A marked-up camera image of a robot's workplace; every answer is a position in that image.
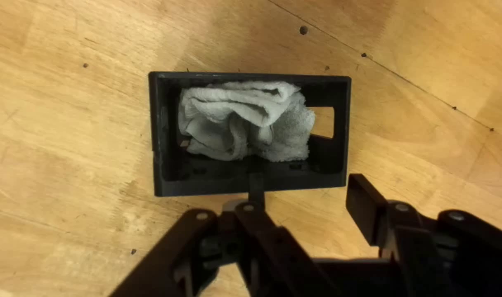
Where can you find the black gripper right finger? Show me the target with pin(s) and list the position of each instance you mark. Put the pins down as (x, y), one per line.
(459, 252)

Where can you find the white cloth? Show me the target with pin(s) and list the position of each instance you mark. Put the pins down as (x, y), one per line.
(244, 120)

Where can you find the black perforated box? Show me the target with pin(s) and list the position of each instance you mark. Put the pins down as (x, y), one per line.
(168, 174)

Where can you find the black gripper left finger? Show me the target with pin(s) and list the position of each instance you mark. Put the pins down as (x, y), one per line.
(218, 257)

